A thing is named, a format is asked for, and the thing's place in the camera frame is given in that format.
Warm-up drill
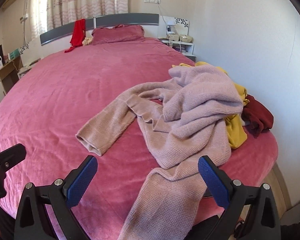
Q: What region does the pink bed cover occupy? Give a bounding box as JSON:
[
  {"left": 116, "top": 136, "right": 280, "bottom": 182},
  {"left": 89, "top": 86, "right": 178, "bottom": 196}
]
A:
[{"left": 0, "top": 36, "right": 278, "bottom": 240}]

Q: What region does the patterned curtain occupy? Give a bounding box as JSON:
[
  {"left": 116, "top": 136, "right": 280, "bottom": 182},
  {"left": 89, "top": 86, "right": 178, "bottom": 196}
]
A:
[{"left": 27, "top": 0, "right": 129, "bottom": 41}]

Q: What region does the wooden bed frame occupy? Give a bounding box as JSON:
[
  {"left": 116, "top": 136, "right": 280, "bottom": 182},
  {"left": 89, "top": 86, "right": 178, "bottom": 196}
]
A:
[{"left": 264, "top": 164, "right": 293, "bottom": 222}]

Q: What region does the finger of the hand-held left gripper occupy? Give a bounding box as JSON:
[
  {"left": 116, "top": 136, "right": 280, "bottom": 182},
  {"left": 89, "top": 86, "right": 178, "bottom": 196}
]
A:
[{"left": 0, "top": 143, "right": 27, "bottom": 178}]

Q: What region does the bright red garment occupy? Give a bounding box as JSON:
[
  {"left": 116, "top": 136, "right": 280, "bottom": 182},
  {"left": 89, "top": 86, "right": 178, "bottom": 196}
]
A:
[{"left": 64, "top": 19, "right": 87, "bottom": 53}]

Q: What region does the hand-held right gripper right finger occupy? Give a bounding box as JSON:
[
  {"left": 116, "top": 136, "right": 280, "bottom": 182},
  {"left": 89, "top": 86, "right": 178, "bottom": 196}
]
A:
[{"left": 198, "top": 155, "right": 282, "bottom": 240}]

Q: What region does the wooden desk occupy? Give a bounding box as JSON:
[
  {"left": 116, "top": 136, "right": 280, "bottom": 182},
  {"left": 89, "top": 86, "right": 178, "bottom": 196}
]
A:
[{"left": 0, "top": 59, "right": 23, "bottom": 99}]

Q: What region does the pink knit sweater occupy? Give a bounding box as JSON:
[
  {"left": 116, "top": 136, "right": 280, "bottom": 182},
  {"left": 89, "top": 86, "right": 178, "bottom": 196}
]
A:
[{"left": 76, "top": 64, "right": 244, "bottom": 240}]

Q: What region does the dark red garment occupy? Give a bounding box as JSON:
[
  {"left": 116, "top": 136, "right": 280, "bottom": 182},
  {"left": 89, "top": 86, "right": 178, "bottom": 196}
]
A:
[{"left": 241, "top": 94, "right": 274, "bottom": 138}]

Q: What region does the dark pink pillow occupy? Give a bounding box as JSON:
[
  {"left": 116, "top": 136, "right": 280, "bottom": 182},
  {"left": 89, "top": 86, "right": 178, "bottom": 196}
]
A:
[{"left": 91, "top": 24, "right": 145, "bottom": 46}]

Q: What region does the white nightstand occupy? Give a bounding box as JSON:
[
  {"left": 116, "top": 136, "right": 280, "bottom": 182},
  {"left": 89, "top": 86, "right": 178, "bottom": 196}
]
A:
[
  {"left": 17, "top": 64, "right": 38, "bottom": 80},
  {"left": 157, "top": 35, "right": 197, "bottom": 62}
]

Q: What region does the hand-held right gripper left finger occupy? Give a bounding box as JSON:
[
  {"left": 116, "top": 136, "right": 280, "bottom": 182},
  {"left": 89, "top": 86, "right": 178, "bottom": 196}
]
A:
[{"left": 14, "top": 155, "right": 98, "bottom": 240}]

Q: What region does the yellow garment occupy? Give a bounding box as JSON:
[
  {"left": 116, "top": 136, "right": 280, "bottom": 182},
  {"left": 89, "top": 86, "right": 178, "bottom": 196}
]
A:
[{"left": 179, "top": 62, "right": 248, "bottom": 149}]

